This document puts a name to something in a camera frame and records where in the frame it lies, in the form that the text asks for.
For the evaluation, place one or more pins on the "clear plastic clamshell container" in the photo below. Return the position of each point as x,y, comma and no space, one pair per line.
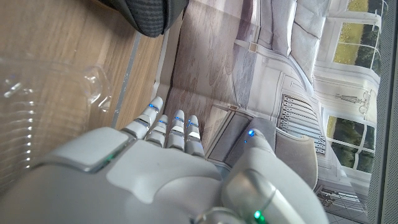
43,102

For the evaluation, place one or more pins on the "grey perforated metal panel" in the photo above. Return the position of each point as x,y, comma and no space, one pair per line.
387,124

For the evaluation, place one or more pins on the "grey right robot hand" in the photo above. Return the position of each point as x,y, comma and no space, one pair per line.
161,177

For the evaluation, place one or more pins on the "printed living room backdrop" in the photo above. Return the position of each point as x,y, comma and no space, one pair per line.
264,71

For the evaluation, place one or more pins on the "black backpack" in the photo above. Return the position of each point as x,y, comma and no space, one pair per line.
146,15

